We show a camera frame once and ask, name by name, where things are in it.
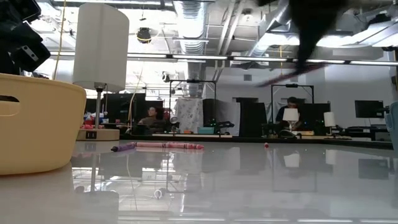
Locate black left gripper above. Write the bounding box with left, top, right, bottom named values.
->
left=10, top=39, right=52, bottom=73

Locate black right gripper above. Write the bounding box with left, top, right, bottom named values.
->
left=257, top=0, right=349, bottom=75

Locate yellow plastic basket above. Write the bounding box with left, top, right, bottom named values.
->
left=0, top=73, right=88, bottom=175

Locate person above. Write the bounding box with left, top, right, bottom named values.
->
left=275, top=96, right=302, bottom=131
left=138, top=106, right=165, bottom=135

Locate white lamp shade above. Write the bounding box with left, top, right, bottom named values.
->
left=73, top=2, right=130, bottom=93

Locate white table lamp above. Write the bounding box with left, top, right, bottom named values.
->
left=323, top=111, right=336, bottom=128
left=282, top=108, right=300, bottom=131

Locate metal lamp pole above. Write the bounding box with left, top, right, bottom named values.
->
left=95, top=82, right=104, bottom=130

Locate black computer monitor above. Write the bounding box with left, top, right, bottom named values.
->
left=354, top=100, right=392, bottom=119

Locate wooden lamp base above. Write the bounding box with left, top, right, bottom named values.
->
left=76, top=128, right=121, bottom=142

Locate LED light bar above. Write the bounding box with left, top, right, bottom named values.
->
left=49, top=51, right=398, bottom=67

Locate purple crayon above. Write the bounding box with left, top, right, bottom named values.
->
left=110, top=142, right=137, bottom=153

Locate silver ceiling duct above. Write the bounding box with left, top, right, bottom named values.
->
left=174, top=0, right=209, bottom=97
left=248, top=2, right=299, bottom=57

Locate black background rig frame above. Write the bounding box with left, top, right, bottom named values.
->
left=169, top=79, right=218, bottom=136
left=271, top=83, right=315, bottom=125

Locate black table frame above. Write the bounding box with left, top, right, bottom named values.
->
left=119, top=133, right=396, bottom=150

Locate black overhead camera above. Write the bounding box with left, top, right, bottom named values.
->
left=136, top=27, right=152, bottom=44

